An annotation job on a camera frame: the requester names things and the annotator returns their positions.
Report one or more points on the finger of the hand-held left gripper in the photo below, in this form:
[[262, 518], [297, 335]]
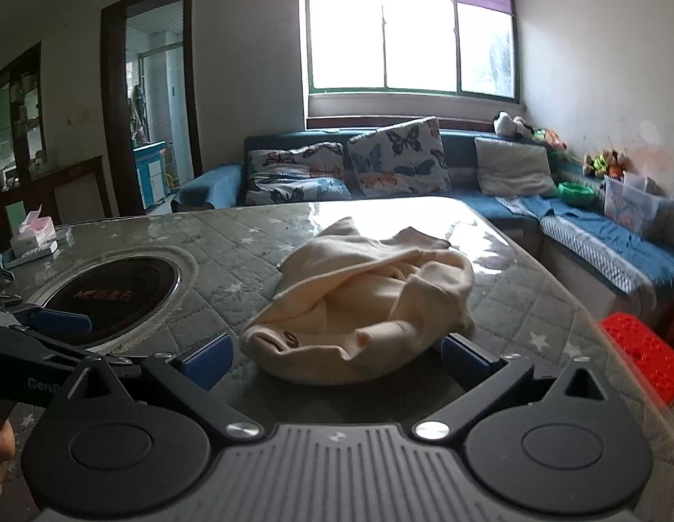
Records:
[[60, 351], [60, 321]]

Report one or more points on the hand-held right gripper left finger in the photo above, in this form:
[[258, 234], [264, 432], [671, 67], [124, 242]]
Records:
[[209, 361]]

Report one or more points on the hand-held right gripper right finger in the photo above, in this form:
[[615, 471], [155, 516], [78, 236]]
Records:
[[459, 356]]

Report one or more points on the cream sweater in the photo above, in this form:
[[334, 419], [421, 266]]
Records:
[[359, 304]]

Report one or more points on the round black hotplate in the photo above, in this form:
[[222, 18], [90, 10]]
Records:
[[108, 299]]

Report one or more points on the small blue tool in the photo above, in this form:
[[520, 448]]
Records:
[[5, 267]]

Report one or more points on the white flat box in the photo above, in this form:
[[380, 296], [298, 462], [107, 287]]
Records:
[[30, 244]]

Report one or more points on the clear glass tray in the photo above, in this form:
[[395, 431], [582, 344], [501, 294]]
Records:
[[64, 235]]

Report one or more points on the pink tissue pack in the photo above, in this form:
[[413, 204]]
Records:
[[37, 225]]

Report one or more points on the light blue cabinet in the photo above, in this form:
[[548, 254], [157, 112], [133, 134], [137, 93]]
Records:
[[149, 174]]

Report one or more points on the blue armrest cover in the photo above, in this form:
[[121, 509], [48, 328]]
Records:
[[206, 187]]

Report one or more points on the blue sofa blanket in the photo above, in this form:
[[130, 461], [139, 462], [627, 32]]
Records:
[[598, 234]]

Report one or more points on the red plastic stool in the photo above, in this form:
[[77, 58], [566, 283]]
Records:
[[647, 356]]

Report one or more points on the grey pillow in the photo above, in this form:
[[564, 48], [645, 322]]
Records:
[[513, 166]]

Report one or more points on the blue sofa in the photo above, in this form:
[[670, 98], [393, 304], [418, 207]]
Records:
[[462, 152]]

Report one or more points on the dark wooden display cabinet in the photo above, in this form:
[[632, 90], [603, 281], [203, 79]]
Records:
[[22, 119]]

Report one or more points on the butterfly print pillow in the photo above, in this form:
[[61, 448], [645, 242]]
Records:
[[296, 174], [399, 155]]

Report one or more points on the clear plastic box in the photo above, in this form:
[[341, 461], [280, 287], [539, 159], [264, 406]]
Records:
[[633, 206]]

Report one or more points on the green and orange toy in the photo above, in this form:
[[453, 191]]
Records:
[[549, 138]]

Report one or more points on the white plush toy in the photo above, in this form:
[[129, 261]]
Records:
[[510, 124]]

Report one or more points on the small plush toys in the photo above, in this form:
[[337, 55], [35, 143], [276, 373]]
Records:
[[606, 164]]

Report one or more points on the window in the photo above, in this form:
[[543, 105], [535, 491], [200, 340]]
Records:
[[413, 43]]

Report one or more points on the dark wooden door frame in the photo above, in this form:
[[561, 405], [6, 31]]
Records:
[[190, 92]]

